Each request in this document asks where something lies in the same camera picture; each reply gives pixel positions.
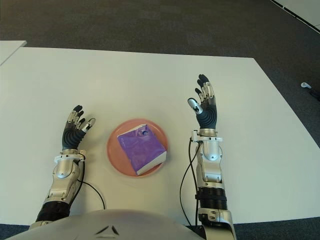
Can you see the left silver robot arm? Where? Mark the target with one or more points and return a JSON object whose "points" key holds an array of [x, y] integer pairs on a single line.
{"points": [[62, 180]]}

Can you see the grey robot torso shell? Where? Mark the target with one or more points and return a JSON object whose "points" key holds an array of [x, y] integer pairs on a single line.
{"points": [[100, 225]]}

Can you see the purple tissue paper pack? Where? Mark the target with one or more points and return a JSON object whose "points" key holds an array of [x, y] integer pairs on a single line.
{"points": [[140, 150]]}

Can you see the white desk with dark edge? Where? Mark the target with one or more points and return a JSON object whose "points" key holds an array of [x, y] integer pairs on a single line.
{"points": [[302, 10]]}

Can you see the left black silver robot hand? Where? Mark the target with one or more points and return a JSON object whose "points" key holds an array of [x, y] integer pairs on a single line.
{"points": [[71, 137]]}

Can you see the round pink plate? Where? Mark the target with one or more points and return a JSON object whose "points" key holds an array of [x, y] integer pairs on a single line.
{"points": [[115, 155]]}

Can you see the small white controller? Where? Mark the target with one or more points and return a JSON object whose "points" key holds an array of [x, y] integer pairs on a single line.
{"points": [[305, 85]]}

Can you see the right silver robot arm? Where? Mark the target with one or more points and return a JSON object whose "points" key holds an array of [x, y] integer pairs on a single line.
{"points": [[211, 175]]}

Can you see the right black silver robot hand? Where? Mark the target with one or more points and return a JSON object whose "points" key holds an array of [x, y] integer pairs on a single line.
{"points": [[207, 116]]}

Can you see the neighbouring white table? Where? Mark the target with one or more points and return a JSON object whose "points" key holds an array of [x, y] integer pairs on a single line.
{"points": [[10, 51]]}

